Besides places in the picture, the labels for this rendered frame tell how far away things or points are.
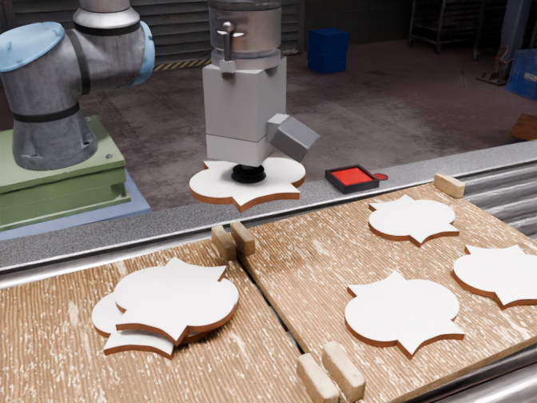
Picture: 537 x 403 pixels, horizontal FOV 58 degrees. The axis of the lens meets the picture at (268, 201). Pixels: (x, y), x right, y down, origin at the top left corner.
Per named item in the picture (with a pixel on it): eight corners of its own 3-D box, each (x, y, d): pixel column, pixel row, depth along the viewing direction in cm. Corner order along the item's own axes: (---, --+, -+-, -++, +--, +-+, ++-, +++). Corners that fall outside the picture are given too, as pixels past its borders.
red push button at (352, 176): (330, 178, 95) (330, 172, 94) (356, 173, 97) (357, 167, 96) (345, 192, 90) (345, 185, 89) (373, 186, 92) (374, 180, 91)
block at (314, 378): (294, 373, 51) (295, 354, 49) (309, 367, 51) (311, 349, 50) (323, 419, 46) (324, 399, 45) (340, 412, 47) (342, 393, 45)
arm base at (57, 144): (8, 148, 96) (-7, 100, 91) (85, 131, 103) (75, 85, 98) (23, 178, 85) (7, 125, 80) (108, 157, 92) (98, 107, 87)
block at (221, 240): (211, 241, 72) (209, 225, 71) (222, 238, 73) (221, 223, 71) (224, 263, 67) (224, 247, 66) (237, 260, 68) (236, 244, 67)
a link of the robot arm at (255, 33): (292, 3, 52) (260, 14, 45) (291, 47, 54) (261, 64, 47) (228, -1, 54) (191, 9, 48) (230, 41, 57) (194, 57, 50)
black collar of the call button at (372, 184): (324, 177, 95) (324, 169, 94) (358, 171, 97) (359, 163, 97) (344, 194, 89) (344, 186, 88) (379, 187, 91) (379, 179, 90)
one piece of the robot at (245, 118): (304, 41, 44) (298, 197, 52) (332, 25, 51) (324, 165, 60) (191, 31, 48) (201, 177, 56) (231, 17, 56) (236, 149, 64)
